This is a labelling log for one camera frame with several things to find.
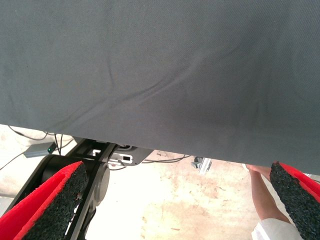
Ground white sleeve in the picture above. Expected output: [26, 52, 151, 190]
[251, 218, 303, 240]

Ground thin black floor cable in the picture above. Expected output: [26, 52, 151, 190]
[8, 125, 56, 141]
[142, 153, 193, 164]
[0, 152, 26, 172]

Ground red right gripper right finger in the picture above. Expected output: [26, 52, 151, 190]
[269, 161, 320, 240]

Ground aluminium profile with caster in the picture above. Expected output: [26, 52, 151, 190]
[191, 156, 213, 175]

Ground dark grey table cloth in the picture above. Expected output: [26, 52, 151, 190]
[0, 0, 320, 176]

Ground grey box with green light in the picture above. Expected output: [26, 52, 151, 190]
[23, 142, 56, 159]

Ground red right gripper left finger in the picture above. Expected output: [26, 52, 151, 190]
[0, 161, 88, 240]

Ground person's bare forearm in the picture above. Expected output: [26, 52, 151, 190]
[246, 163, 292, 225]

